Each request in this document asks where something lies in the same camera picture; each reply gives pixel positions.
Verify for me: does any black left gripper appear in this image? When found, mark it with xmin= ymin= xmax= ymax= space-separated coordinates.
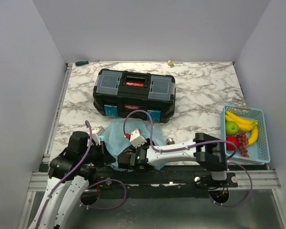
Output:
xmin=80 ymin=141 xmax=116 ymax=167

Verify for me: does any light blue plastic bag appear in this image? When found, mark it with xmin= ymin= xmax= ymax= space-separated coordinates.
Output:
xmin=102 ymin=121 xmax=166 ymax=160

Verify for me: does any red fake fruit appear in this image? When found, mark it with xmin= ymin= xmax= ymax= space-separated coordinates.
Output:
xmin=226 ymin=136 xmax=239 ymax=151

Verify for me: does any green fake apple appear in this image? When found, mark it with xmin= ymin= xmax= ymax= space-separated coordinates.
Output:
xmin=225 ymin=121 xmax=239 ymax=136

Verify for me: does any purple fake grape bunch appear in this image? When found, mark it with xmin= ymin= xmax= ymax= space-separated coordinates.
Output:
xmin=236 ymin=130 xmax=249 ymax=157

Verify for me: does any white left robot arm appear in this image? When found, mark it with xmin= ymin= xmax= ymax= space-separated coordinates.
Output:
xmin=29 ymin=127 xmax=115 ymax=229

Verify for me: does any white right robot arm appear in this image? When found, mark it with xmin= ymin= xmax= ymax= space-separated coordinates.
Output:
xmin=117 ymin=130 xmax=227 ymax=187

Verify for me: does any yellow fake banana bunch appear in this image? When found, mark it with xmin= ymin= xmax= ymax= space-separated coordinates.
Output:
xmin=225 ymin=111 xmax=258 ymax=146

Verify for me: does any brown faucet tap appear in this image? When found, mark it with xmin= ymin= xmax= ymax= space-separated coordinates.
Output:
xmin=166 ymin=137 xmax=175 ymax=145

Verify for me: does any black plastic toolbox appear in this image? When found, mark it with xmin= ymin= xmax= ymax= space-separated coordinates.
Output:
xmin=92 ymin=69 xmax=176 ymax=123

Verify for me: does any small yellow blue object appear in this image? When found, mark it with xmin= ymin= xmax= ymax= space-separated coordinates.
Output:
xmin=167 ymin=61 xmax=174 ymax=68

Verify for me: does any light blue plastic basket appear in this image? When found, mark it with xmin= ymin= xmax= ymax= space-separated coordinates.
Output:
xmin=220 ymin=104 xmax=270 ymax=164

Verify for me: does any black metal base rail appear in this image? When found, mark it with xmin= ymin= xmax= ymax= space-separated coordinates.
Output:
xmin=81 ymin=166 xmax=238 ymax=199

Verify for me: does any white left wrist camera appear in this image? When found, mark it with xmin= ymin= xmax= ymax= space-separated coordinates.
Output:
xmin=92 ymin=126 xmax=105 ymax=146

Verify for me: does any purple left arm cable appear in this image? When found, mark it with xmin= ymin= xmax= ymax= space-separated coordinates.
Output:
xmin=34 ymin=120 xmax=128 ymax=229

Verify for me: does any green handled screwdriver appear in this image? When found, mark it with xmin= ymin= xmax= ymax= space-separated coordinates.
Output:
xmin=75 ymin=60 xmax=99 ymax=66

